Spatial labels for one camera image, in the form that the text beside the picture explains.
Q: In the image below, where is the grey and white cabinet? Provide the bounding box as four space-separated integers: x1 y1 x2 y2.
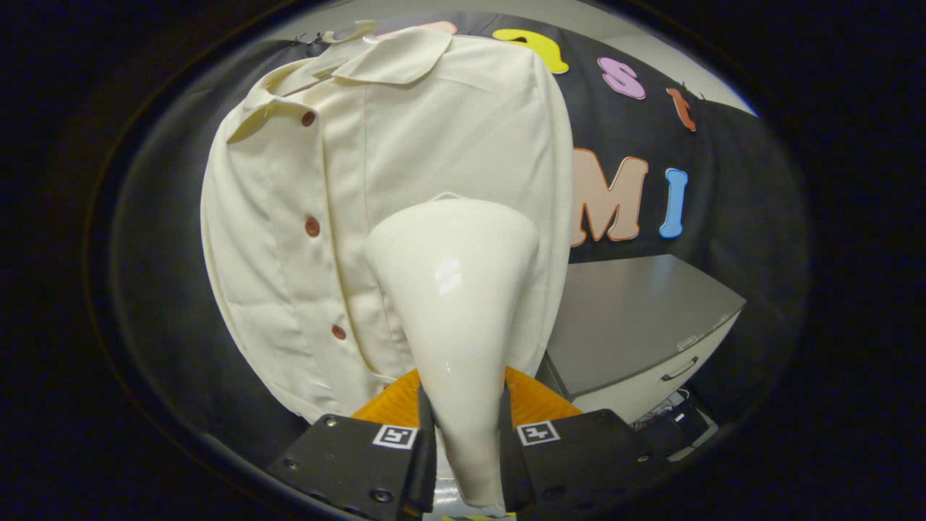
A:
535 253 746 425

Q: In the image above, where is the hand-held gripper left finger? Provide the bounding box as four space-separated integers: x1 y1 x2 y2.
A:
264 368 438 521

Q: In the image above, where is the white clothes hanger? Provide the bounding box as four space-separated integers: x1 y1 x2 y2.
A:
322 20 378 46

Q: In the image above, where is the cream button-up shirt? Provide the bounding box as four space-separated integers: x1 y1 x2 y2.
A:
200 27 574 428

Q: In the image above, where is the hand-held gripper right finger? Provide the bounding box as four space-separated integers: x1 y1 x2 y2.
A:
499 365 677 518

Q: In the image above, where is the white garment steamer head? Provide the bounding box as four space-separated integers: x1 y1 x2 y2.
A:
363 192 541 511

